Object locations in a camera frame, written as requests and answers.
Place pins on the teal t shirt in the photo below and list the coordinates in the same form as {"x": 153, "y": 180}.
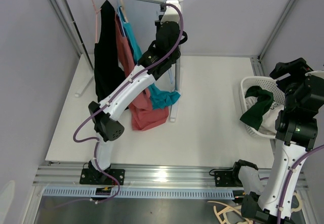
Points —
{"x": 160, "y": 99}

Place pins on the salmon pink t shirt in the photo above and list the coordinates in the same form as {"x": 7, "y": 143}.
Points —
{"x": 144, "y": 117}

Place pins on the green and white t shirt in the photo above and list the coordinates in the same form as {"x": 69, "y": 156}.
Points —
{"x": 262, "y": 110}

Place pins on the light blue wire hanger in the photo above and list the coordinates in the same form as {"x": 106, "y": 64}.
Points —
{"x": 166, "y": 82}
{"x": 120, "y": 16}

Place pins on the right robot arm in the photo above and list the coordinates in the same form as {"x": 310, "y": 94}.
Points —
{"x": 296, "y": 132}

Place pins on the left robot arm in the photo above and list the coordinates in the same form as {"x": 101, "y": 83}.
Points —
{"x": 161, "y": 55}

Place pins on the black t shirt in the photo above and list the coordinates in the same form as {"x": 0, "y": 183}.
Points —
{"x": 107, "y": 73}

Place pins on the pink plastic hanger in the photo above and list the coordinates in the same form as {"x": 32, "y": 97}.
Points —
{"x": 97, "y": 11}

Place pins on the beige wooden hanger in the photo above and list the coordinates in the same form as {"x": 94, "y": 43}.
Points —
{"x": 122, "y": 10}

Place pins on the white laundry basket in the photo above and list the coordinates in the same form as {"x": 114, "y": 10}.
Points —
{"x": 265, "y": 83}

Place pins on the beige hangers on floor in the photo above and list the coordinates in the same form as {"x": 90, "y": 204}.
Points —
{"x": 221, "y": 209}

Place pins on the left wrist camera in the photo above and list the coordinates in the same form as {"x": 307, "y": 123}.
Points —
{"x": 169, "y": 13}

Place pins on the white cable duct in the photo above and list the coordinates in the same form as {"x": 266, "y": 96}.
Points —
{"x": 216, "y": 194}

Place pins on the aluminium rail with mounts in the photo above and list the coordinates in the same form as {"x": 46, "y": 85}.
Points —
{"x": 136, "y": 176}

